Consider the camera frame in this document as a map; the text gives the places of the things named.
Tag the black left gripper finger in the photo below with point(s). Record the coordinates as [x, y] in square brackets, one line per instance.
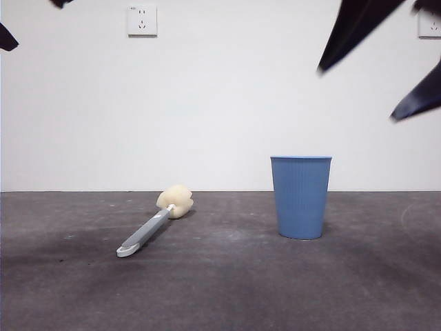
[6, 39]
[62, 2]

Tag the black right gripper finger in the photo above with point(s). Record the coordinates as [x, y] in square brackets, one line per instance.
[422, 98]
[358, 27]

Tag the blue ribbed plastic cup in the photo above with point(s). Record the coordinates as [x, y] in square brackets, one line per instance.
[300, 200]

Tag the white wall socket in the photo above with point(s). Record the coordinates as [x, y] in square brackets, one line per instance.
[143, 20]
[429, 27]

